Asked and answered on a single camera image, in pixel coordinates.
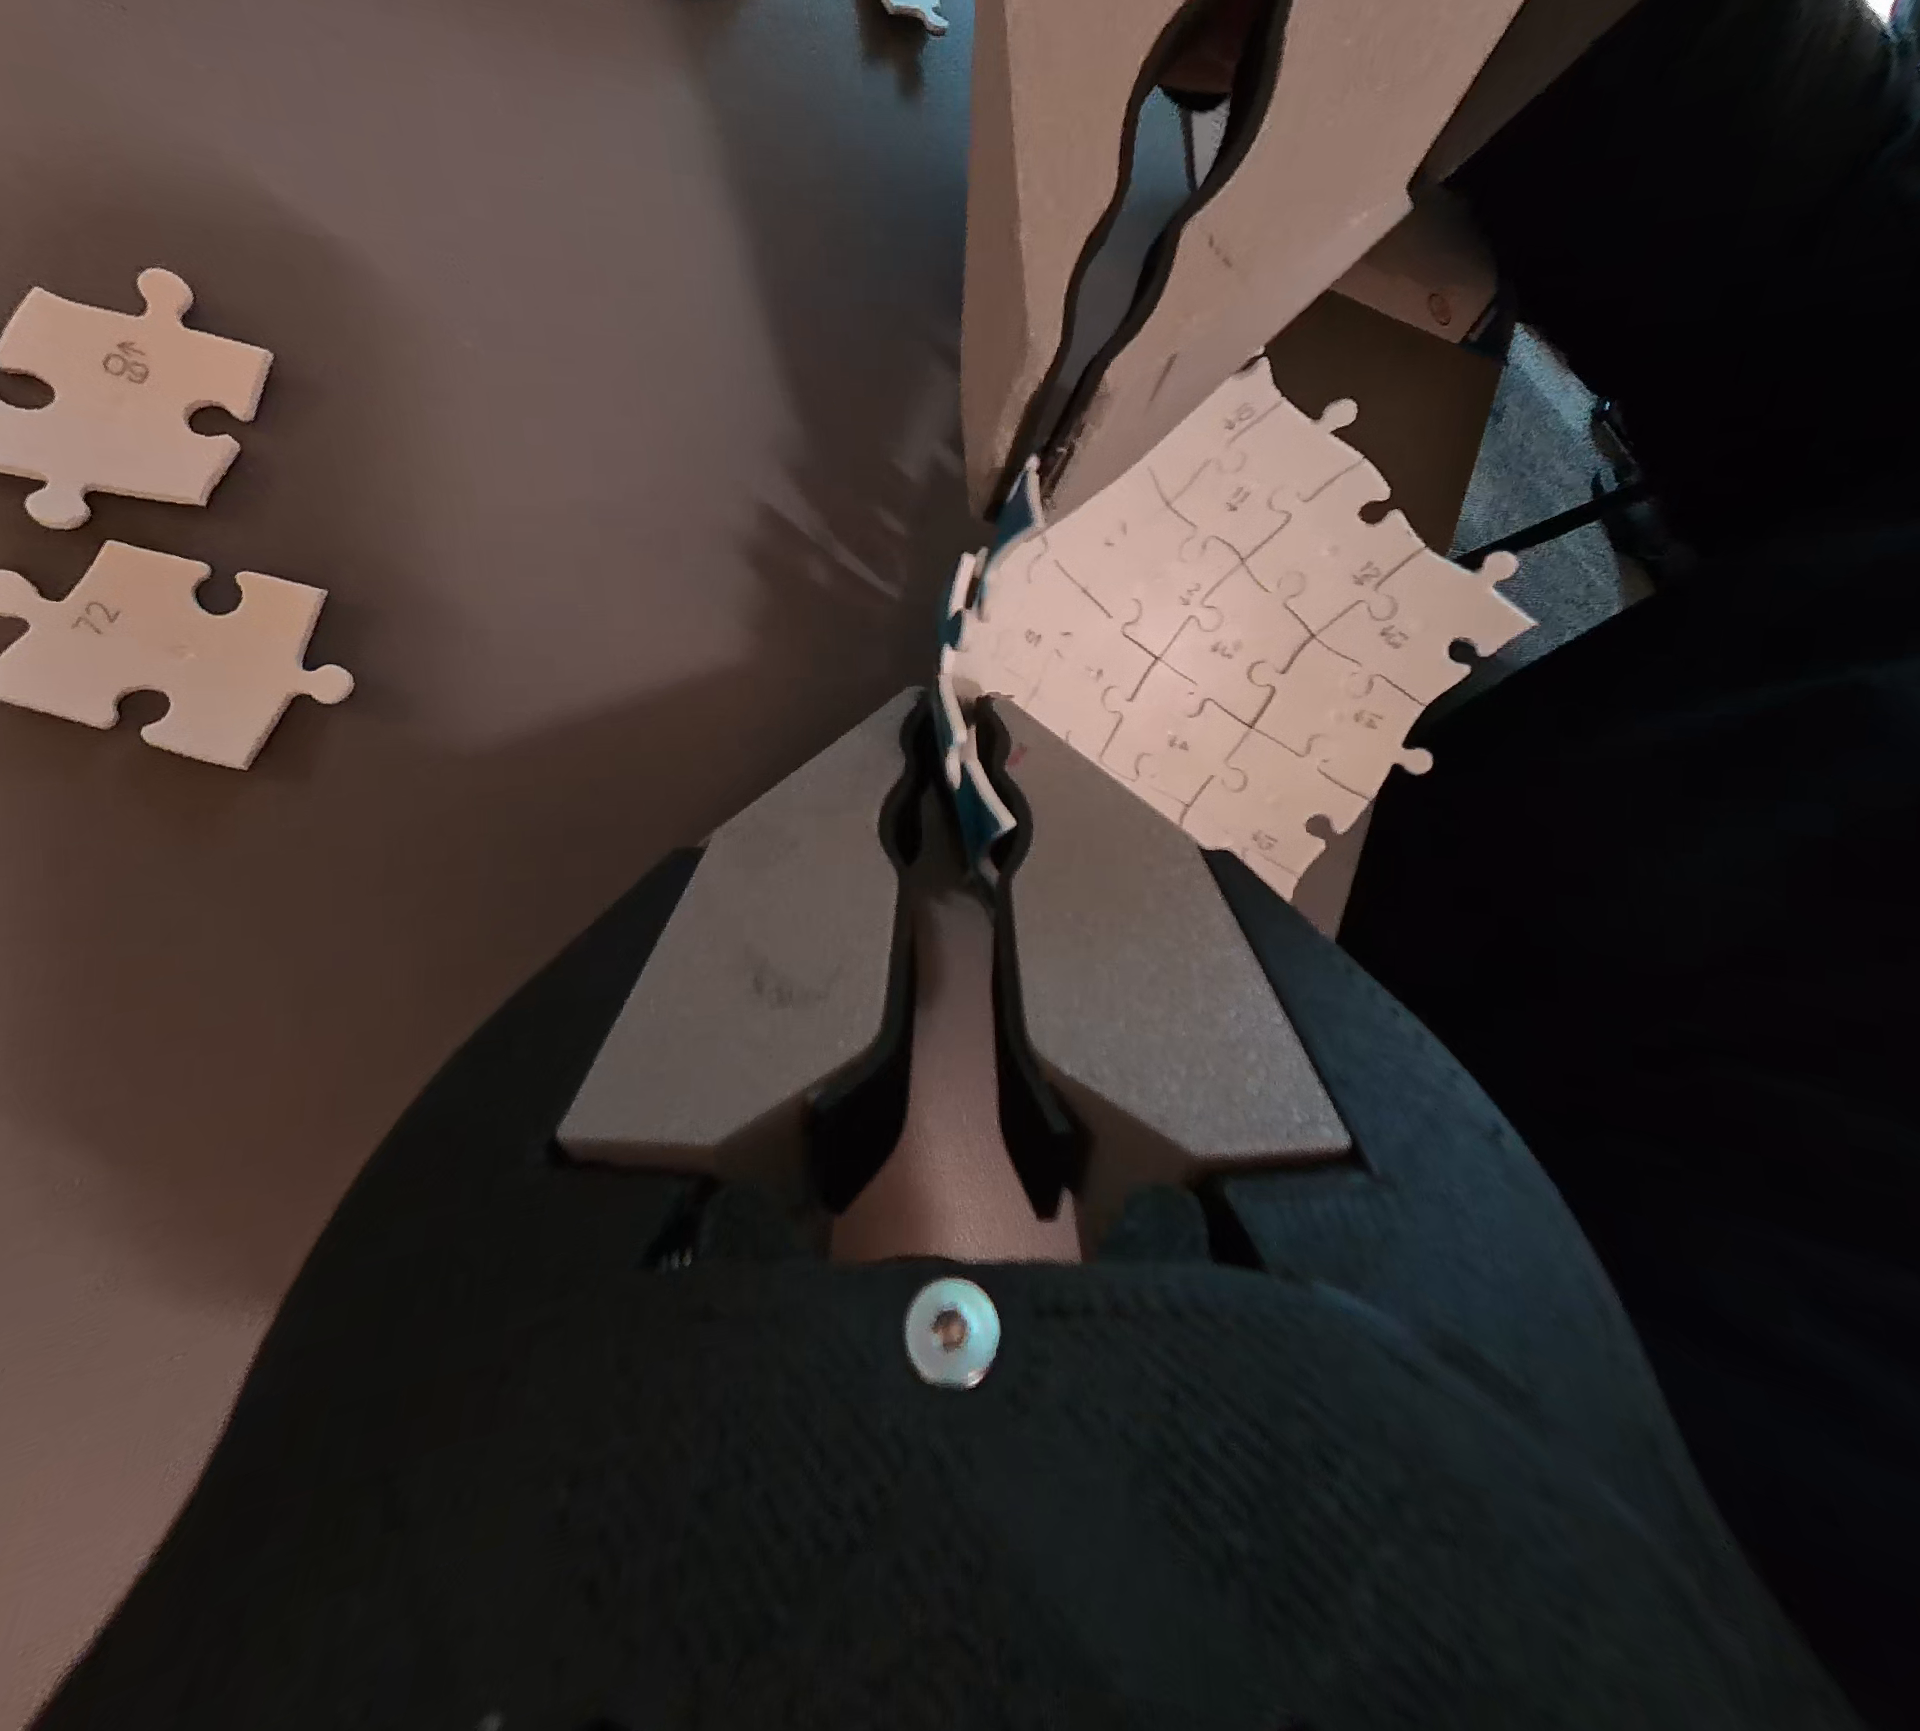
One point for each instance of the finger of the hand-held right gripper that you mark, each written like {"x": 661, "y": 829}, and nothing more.
{"x": 1050, "y": 110}
{"x": 1351, "y": 110}

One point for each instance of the person's dark-clothed torso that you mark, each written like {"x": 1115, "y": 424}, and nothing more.
{"x": 1651, "y": 1161}

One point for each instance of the partly built puzzle ball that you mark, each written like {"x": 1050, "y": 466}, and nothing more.
{"x": 1274, "y": 621}

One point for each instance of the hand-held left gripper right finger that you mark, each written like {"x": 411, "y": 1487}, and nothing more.
{"x": 1155, "y": 995}

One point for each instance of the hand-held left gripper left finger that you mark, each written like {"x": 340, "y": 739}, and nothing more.
{"x": 750, "y": 981}

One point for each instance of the person's right forearm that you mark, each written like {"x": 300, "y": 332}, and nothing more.
{"x": 1651, "y": 186}

